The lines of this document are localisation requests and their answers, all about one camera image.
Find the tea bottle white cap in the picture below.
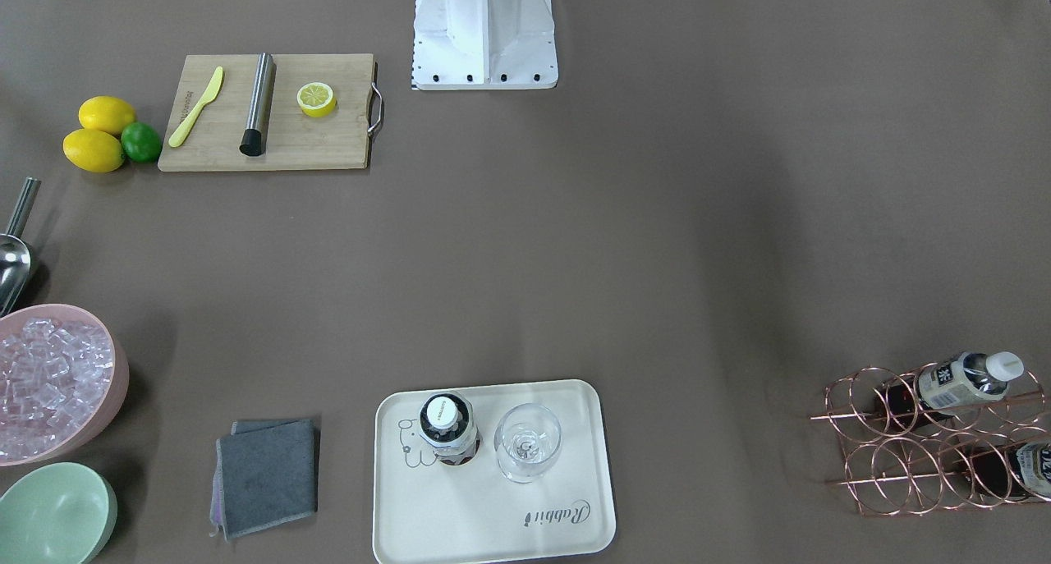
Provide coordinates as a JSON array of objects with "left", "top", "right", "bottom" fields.
[{"left": 418, "top": 391, "right": 481, "bottom": 466}]

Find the copper wire bottle basket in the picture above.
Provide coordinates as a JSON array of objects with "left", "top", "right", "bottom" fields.
[{"left": 812, "top": 365, "right": 1049, "bottom": 518}]

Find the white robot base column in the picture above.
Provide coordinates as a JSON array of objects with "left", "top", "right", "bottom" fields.
[{"left": 411, "top": 0, "right": 559, "bottom": 90}]

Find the clear wine glass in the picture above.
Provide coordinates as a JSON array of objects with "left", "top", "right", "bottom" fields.
[{"left": 494, "top": 403, "right": 562, "bottom": 484}]

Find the cream rabbit tray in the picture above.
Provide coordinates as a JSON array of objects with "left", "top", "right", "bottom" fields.
[{"left": 372, "top": 379, "right": 617, "bottom": 563}]

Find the steel muddler black tip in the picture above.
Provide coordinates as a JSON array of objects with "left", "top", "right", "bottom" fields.
[{"left": 239, "top": 53, "right": 277, "bottom": 156}]

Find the grey folded cloth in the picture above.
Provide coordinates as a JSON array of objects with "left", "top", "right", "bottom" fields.
[{"left": 209, "top": 419, "right": 320, "bottom": 542}]

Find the bamboo cutting board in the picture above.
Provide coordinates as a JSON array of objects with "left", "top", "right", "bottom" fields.
[{"left": 158, "top": 53, "right": 382, "bottom": 172}]

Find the yellow plastic knife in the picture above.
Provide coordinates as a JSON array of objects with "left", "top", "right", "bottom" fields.
[{"left": 168, "top": 66, "right": 225, "bottom": 148}]

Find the green lime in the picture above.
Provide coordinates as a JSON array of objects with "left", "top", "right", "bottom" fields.
[{"left": 120, "top": 122, "right": 163, "bottom": 163}]

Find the whole yellow lemon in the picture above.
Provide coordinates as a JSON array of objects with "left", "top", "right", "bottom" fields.
[{"left": 76, "top": 95, "right": 136, "bottom": 137}]

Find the pink bowl of ice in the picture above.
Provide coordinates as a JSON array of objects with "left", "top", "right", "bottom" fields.
[{"left": 1, "top": 305, "right": 129, "bottom": 467}]

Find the steel ice scoop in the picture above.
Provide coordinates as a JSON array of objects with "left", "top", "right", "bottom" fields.
[{"left": 1, "top": 177, "right": 41, "bottom": 317}]

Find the green empty bowl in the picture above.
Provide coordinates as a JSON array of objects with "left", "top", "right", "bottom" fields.
[{"left": 1, "top": 462, "right": 119, "bottom": 563}]

